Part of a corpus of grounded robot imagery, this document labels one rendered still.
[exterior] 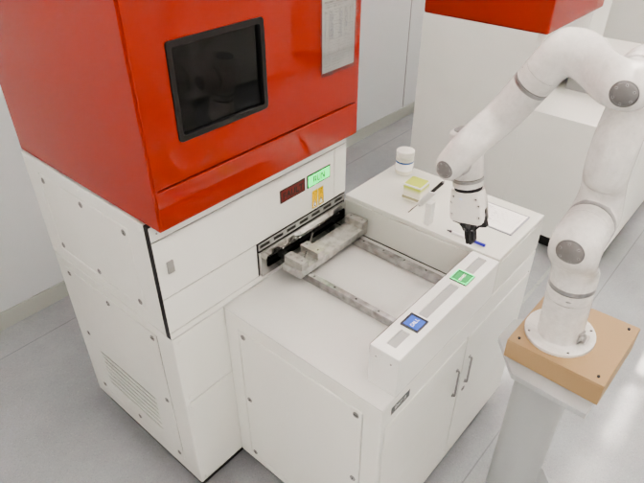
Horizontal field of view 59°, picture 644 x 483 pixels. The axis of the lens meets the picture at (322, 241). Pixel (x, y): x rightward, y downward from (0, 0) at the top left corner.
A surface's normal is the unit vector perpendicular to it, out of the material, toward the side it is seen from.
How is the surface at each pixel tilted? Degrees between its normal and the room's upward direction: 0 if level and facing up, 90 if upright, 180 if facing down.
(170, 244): 90
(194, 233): 90
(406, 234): 90
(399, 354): 0
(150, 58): 90
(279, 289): 0
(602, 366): 4
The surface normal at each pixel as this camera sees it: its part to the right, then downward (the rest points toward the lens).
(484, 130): -0.18, -0.07
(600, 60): -0.88, -0.26
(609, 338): -0.06, -0.80
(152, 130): 0.76, 0.37
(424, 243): -0.66, 0.44
